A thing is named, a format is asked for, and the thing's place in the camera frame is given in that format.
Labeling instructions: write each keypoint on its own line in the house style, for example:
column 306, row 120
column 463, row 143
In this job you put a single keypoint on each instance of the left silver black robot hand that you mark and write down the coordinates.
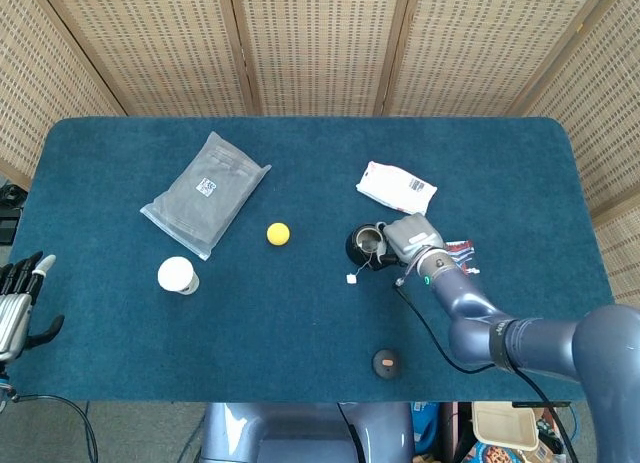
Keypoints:
column 11, row 320

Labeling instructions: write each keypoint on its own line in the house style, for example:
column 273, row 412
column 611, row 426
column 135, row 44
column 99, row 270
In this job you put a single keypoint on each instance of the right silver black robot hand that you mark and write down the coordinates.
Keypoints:
column 412, row 235

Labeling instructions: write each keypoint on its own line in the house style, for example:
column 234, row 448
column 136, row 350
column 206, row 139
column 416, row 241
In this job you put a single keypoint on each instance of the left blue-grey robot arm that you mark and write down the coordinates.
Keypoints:
column 4, row 383

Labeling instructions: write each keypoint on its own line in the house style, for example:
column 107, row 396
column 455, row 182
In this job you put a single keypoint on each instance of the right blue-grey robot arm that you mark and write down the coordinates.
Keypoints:
column 470, row 303

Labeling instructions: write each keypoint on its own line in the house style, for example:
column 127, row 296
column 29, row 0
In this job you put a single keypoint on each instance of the small black round lid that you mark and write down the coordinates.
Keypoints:
column 386, row 363

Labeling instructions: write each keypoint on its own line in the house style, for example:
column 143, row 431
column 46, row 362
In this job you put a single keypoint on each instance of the blue bag under table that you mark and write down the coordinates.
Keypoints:
column 425, row 423

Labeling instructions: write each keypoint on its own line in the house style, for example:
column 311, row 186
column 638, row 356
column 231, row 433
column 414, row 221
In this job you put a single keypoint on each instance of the grey package in plastic bag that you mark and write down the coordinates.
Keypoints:
column 205, row 198

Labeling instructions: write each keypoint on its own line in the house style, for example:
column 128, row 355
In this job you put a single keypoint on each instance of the white tissue pack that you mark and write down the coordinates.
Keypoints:
column 395, row 188

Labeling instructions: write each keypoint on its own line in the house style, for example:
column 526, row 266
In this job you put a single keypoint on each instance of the black equipment beside table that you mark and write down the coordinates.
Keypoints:
column 10, row 218

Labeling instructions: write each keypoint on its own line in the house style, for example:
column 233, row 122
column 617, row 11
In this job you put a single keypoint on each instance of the yellow ball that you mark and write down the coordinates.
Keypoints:
column 278, row 234

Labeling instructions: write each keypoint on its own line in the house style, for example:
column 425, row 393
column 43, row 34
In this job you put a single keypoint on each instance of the blue table cloth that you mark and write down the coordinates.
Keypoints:
column 300, row 153

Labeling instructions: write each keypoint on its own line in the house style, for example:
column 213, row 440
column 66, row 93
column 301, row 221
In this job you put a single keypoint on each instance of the white floral paper cup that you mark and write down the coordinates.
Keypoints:
column 175, row 274

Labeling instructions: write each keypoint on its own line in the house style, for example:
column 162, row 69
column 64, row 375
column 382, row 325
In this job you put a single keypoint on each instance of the beige takeaway box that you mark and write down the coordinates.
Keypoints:
column 505, row 423

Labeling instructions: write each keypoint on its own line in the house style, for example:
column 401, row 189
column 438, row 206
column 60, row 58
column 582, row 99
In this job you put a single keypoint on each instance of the woven wooden folding screen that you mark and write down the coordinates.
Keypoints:
column 320, row 43

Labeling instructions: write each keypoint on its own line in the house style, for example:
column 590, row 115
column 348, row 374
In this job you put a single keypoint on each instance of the blue-grey robot torso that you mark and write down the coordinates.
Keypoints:
column 300, row 433

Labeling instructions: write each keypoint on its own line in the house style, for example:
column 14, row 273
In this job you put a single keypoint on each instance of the colourful snack box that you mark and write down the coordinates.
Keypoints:
column 500, row 455

